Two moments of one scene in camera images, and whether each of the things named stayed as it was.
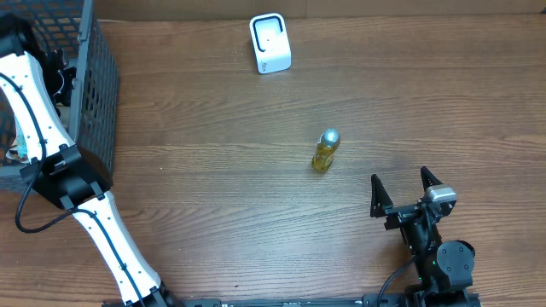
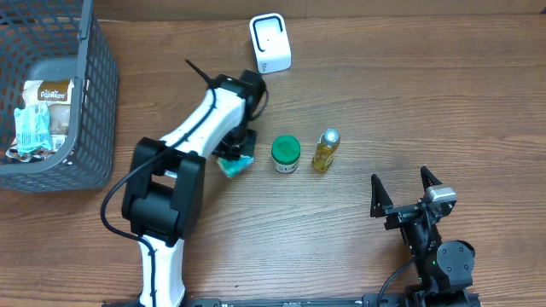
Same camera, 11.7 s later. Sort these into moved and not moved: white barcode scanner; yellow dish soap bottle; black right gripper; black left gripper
Moved: black left gripper
Not moved: yellow dish soap bottle; white barcode scanner; black right gripper
